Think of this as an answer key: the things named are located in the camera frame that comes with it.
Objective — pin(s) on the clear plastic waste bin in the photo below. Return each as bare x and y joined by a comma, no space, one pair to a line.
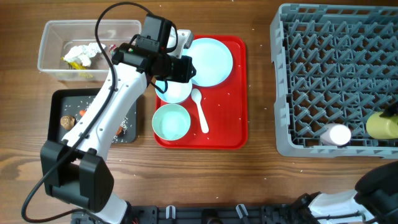
60,36

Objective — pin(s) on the yellow plastic cup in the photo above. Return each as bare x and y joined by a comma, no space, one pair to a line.
379,127

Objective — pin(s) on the brown food ball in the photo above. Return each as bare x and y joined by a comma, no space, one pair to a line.
67,122

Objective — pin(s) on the orange carrot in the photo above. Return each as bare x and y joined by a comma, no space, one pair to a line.
119,131

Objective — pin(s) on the white tissue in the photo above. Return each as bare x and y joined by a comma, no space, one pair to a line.
79,57

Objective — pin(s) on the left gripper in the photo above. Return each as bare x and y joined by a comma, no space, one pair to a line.
185,76

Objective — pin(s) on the grey dishwasher rack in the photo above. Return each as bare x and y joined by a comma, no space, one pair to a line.
334,64

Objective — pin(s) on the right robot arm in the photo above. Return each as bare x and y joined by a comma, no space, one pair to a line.
374,198

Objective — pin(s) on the mint green bowl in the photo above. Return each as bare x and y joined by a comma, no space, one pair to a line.
171,122

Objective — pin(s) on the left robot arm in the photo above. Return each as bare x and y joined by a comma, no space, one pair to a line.
74,169

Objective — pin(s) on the light blue bowl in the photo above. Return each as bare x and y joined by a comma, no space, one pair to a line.
176,92

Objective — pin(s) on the white plastic spoon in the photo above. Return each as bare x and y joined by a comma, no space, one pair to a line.
196,97

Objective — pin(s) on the snack wrapper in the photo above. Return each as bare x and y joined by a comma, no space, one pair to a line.
112,48

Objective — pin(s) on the light blue plate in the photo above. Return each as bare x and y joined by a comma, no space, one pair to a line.
212,60

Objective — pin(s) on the red serving tray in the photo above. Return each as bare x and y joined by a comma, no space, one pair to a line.
225,106

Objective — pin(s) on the white rice pile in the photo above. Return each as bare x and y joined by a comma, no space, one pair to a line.
71,105

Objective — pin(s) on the black food waste tray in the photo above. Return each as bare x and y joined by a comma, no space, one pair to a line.
56,132

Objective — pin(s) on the pink plastic cup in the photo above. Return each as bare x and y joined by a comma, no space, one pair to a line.
336,135

